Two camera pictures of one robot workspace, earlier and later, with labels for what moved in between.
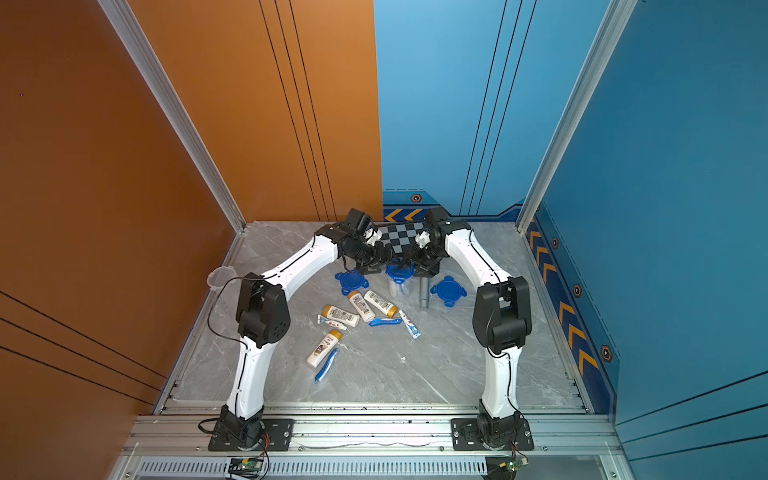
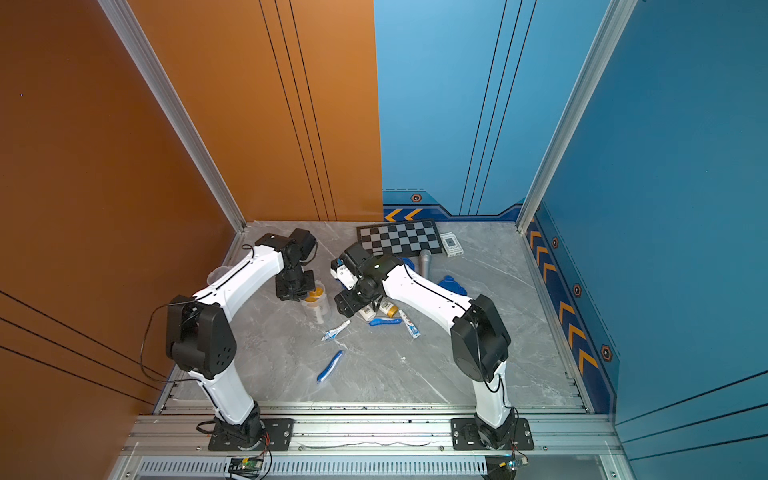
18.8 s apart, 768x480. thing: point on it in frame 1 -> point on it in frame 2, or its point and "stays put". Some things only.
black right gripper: [411, 254] -> [346, 301]
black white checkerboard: [400, 235] stays put
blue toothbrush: [380, 321] stays put
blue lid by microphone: [449, 291] stays put
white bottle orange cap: [325, 347] -> [313, 297]
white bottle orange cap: [366, 313] stays put
